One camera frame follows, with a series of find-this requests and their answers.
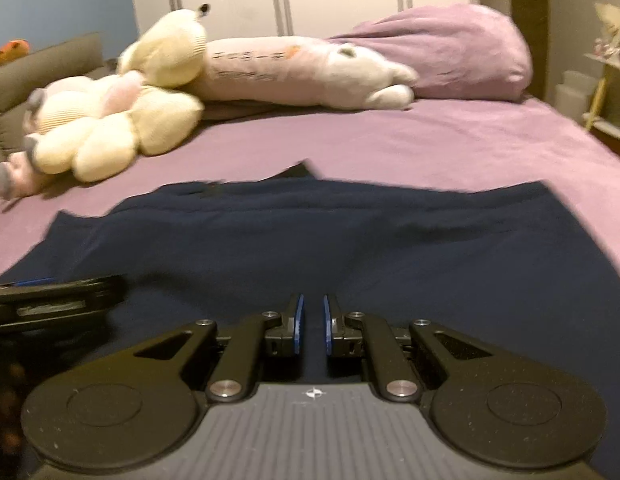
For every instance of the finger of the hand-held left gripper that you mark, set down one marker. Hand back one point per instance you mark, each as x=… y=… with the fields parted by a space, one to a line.
x=50 y=314
x=65 y=287

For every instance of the paper-wrapped bouquet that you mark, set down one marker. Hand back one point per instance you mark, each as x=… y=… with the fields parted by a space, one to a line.
x=612 y=27

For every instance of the white side table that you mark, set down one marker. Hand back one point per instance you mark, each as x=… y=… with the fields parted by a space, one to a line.
x=607 y=105

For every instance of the navy zip jacket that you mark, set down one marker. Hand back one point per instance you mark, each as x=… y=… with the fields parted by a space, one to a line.
x=340 y=230

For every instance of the orange plush toy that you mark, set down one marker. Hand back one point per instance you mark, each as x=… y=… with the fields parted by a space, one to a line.
x=12 y=52

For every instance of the purple pillow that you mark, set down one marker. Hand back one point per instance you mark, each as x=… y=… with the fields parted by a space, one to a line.
x=455 y=50

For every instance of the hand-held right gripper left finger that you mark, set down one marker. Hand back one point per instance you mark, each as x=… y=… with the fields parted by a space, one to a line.
x=299 y=325

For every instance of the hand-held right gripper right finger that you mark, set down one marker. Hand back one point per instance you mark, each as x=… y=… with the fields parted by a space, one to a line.
x=328 y=325

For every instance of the cream flower plush toy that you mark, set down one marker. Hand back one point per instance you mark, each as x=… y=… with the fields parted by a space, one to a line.
x=110 y=135

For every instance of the bed with purple sheet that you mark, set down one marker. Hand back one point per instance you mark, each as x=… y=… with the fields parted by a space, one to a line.
x=415 y=145

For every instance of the brown wooden panel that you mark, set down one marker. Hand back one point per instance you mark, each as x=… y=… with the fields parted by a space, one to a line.
x=530 y=20

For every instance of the olive green cushion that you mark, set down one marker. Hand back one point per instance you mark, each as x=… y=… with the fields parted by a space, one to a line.
x=45 y=77

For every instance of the long printed plush toy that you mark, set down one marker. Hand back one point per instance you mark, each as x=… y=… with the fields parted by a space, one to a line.
x=270 y=72

